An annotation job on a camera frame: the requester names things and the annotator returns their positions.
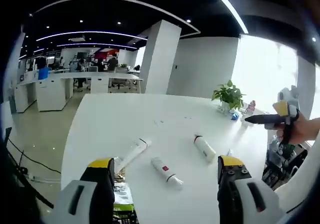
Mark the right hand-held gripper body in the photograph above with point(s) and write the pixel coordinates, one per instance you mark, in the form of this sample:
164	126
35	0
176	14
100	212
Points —
287	106

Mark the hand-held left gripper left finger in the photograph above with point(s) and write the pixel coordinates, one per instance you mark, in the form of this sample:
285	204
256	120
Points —
92	191

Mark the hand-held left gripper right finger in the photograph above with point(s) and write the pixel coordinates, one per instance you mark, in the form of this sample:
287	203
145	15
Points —
240	191

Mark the white skincare bottle black collar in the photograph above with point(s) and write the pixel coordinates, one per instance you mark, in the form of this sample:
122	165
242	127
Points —
204	147

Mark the white skincare tube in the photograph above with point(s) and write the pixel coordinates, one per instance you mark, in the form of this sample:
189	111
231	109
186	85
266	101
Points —
136	151

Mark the white skincare bottle red label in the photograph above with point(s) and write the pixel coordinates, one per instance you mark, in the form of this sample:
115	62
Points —
166	173

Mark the pink white small bottle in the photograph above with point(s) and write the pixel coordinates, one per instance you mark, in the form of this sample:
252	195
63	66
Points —
250	106

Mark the person's right hand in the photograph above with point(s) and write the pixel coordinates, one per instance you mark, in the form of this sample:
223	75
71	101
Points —
300	131

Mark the blue small box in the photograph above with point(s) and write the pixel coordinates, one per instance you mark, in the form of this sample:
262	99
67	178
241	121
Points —
234	116

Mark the green white printed box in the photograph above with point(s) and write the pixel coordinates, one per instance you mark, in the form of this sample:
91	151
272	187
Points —
122	196

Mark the potted green plant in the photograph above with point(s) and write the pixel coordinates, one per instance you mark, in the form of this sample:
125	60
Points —
228	96

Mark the white table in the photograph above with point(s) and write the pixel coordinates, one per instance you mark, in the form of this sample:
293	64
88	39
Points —
160	138

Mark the white office desk row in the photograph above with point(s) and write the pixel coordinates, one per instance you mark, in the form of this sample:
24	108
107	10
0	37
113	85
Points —
75	83

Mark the white square pillar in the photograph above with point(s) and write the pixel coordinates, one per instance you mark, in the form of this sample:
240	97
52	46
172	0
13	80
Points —
160	56

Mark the blue container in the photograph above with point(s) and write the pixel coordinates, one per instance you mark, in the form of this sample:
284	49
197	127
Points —
43	73

